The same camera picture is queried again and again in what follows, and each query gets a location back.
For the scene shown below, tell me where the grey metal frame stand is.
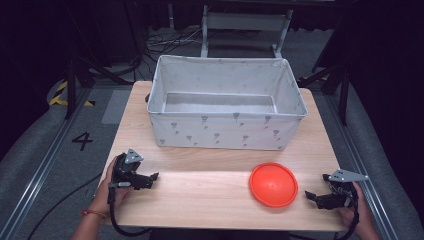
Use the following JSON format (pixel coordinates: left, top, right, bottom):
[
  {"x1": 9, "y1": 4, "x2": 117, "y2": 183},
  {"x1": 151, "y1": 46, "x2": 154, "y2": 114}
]
[{"x1": 200, "y1": 4, "x2": 294, "y2": 60}]

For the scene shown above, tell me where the red and yellow wrist string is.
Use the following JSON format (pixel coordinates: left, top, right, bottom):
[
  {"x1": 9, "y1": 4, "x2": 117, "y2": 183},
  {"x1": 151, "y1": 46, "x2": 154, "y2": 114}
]
[{"x1": 80, "y1": 208, "x2": 108, "y2": 220}]

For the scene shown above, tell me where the black tripod stand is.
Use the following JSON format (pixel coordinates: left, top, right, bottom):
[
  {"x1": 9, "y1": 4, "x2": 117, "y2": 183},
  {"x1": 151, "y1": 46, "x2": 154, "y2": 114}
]
[
  {"x1": 298, "y1": 49, "x2": 354, "y2": 127},
  {"x1": 63, "y1": 6, "x2": 143, "y2": 120}
]

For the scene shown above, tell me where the person's left hand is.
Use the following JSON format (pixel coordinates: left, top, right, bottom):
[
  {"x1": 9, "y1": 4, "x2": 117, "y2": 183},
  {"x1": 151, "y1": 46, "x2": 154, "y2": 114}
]
[{"x1": 94, "y1": 156, "x2": 134, "y2": 218}]

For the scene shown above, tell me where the white fabric storage box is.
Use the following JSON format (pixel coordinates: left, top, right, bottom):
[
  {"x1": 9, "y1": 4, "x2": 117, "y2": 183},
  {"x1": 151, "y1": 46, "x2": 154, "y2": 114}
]
[{"x1": 146, "y1": 54, "x2": 309, "y2": 152}]

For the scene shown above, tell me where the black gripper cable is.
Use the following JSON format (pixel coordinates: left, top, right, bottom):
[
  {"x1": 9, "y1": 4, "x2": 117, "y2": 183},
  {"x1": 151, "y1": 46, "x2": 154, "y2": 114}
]
[
  {"x1": 107, "y1": 185, "x2": 153, "y2": 238},
  {"x1": 335, "y1": 190, "x2": 362, "y2": 240}
]

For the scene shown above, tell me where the yellow and black floor tape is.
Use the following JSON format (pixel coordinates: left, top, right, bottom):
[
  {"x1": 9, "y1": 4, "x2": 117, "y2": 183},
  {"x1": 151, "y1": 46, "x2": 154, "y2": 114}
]
[{"x1": 48, "y1": 80, "x2": 96, "y2": 108}]

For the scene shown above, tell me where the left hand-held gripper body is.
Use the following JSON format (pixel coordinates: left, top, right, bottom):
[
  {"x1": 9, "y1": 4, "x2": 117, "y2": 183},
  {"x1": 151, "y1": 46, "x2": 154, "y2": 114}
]
[{"x1": 109, "y1": 148, "x2": 150, "y2": 191}]

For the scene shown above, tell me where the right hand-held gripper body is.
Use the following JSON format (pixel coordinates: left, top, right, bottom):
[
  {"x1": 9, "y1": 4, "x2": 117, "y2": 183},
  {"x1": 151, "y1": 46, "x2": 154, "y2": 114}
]
[{"x1": 316, "y1": 168, "x2": 370, "y2": 210}]

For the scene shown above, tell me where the person's right hand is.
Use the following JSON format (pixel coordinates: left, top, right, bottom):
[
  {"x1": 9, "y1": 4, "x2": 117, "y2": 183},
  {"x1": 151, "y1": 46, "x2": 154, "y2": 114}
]
[{"x1": 337, "y1": 181, "x2": 376, "y2": 234}]

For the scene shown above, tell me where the bundle of floor cables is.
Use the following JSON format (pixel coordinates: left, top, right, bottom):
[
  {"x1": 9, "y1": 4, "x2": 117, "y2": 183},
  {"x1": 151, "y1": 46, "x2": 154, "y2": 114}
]
[{"x1": 142, "y1": 25, "x2": 205, "y2": 64}]

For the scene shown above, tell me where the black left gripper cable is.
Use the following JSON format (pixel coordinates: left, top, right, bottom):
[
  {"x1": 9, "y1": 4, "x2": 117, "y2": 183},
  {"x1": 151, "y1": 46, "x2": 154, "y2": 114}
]
[{"x1": 107, "y1": 185, "x2": 153, "y2": 238}]

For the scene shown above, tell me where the thin black floor cable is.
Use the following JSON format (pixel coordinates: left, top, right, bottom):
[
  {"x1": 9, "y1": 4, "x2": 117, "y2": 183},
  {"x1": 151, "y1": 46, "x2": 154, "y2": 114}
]
[{"x1": 26, "y1": 172, "x2": 104, "y2": 240}]

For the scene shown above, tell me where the red round plastic plate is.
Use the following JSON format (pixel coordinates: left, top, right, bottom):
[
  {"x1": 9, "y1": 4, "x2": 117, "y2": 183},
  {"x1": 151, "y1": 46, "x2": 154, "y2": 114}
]
[{"x1": 248, "y1": 161, "x2": 299, "y2": 209}]

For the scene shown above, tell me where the aluminium floor rail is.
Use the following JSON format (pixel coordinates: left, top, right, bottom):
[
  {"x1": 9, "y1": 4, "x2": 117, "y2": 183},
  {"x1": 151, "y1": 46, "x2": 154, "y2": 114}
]
[
  {"x1": 324, "y1": 93, "x2": 401, "y2": 240},
  {"x1": 0, "y1": 87, "x2": 92, "y2": 234}
]

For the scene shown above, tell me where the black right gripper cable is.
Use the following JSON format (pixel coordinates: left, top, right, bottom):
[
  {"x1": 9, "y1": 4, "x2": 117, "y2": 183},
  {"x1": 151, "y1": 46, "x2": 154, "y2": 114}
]
[{"x1": 335, "y1": 190, "x2": 362, "y2": 240}]

